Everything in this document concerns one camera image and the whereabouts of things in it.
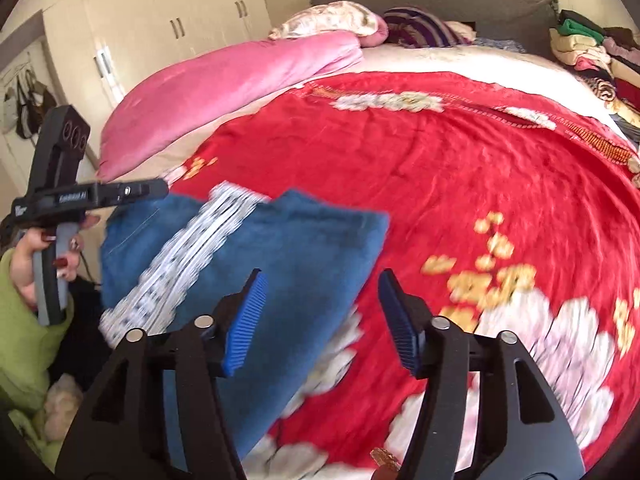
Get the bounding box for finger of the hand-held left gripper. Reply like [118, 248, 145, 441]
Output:
[96, 178, 169, 206]

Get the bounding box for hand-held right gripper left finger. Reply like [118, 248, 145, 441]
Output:
[55, 269, 268, 480]

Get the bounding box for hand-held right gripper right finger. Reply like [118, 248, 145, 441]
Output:
[377, 269, 586, 480]

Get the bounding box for blue pants with lace trim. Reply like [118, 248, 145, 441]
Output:
[98, 182, 391, 466]

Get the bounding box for person's left hand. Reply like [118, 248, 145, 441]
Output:
[10, 214, 102, 307]

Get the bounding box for dark hanging bag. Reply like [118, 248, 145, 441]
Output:
[15, 69, 58, 141]

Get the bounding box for pink quilt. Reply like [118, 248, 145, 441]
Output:
[96, 30, 365, 183]

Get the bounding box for dark cloth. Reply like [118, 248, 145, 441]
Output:
[50, 280, 113, 391]

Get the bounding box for red floral blanket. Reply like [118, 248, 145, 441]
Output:
[165, 71, 640, 480]

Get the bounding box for cream wardrobe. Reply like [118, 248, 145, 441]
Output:
[42, 0, 273, 111]

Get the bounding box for pale fluffy cloth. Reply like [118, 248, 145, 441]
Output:
[42, 374, 85, 443]

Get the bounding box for green cloth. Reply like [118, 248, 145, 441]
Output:
[7, 407, 53, 468]

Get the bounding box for floral pillow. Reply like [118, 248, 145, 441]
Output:
[268, 1, 388, 51]

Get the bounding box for blue patterned cloth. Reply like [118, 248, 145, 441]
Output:
[475, 37, 526, 54]

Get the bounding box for purple striped pillow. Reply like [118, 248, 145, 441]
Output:
[382, 6, 476, 50]

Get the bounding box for grey headboard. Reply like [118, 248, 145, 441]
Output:
[307, 0, 558, 56]

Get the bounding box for pile of folded clothes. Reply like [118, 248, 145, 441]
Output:
[548, 9, 640, 146]

